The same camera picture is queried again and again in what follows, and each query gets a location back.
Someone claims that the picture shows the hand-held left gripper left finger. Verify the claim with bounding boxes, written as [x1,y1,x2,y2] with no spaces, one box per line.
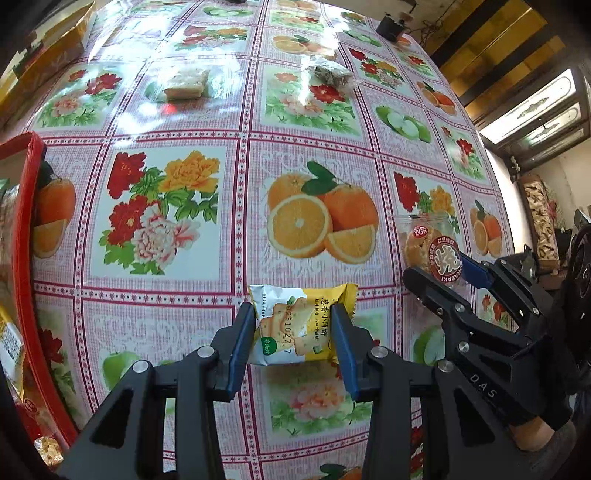
[55,302,257,480]

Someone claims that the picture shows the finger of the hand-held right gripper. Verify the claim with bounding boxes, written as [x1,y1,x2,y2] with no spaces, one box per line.
[459,256,559,333]
[403,267,527,356]

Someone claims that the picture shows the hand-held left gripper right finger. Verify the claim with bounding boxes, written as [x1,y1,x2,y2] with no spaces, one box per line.
[331,302,532,480]

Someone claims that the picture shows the clear round cookie packet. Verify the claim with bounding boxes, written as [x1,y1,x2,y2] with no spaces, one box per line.
[392,215,465,289]

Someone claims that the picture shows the yellow cracker packet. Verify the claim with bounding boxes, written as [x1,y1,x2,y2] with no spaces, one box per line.
[247,282,360,367]

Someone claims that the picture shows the red-rimmed white tray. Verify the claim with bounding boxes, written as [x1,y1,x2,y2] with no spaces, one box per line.
[0,131,79,446]

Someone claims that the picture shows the yellow snack packet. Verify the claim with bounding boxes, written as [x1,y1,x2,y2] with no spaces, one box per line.
[0,305,26,398]

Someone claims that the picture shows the patterned brown cushion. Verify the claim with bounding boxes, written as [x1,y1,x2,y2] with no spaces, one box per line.
[517,175,561,273]

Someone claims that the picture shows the floral plastic tablecloth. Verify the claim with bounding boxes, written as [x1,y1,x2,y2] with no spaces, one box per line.
[0,0,522,480]

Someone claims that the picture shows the glass panel cabinet door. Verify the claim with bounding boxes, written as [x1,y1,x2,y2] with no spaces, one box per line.
[480,69,591,162]

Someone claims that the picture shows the yellow wooden panels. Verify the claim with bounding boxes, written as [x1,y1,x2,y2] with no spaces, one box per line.
[429,0,568,102]

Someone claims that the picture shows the small clear seed snack packet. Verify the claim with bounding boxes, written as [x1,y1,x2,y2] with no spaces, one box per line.
[300,55,363,90]

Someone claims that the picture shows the small black device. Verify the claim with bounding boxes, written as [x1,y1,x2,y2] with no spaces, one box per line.
[376,16,407,42]

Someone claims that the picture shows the clear pale cake packet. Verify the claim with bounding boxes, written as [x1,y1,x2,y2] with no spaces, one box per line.
[145,65,236,102]

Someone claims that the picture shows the yellow patterned box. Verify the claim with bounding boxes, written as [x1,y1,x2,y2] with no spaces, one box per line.
[0,0,98,125]

